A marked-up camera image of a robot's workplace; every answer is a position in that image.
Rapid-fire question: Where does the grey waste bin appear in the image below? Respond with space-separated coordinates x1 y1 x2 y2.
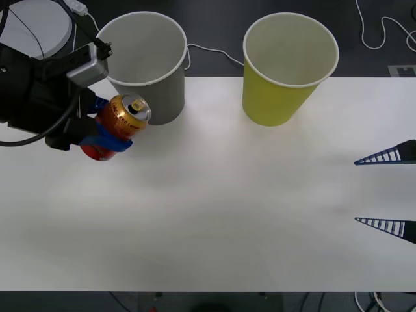
96 11 189 126

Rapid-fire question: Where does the white round base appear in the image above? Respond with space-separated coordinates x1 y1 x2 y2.
0 0 74 61

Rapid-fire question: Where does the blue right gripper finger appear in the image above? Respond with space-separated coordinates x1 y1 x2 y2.
354 216 416 245
353 139 416 167

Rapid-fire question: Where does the white floor cable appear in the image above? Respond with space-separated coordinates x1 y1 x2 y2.
354 291 391 312

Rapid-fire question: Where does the thin white cable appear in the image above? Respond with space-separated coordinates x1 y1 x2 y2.
183 44 245 71

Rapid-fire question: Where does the gold and red drink can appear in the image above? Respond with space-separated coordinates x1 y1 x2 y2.
79 92 152 163

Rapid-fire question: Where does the looped white cable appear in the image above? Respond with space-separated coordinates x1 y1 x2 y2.
355 0 416 53

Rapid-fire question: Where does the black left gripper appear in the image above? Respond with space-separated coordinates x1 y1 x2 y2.
9 58 135 154

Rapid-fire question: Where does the white cable with switch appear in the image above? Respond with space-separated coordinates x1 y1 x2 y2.
63 0 100 36

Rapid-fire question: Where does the black and white floor marker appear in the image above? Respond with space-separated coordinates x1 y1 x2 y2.
388 64 416 77

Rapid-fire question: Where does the yellow-green waste bin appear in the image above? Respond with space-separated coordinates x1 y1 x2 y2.
242 12 340 127

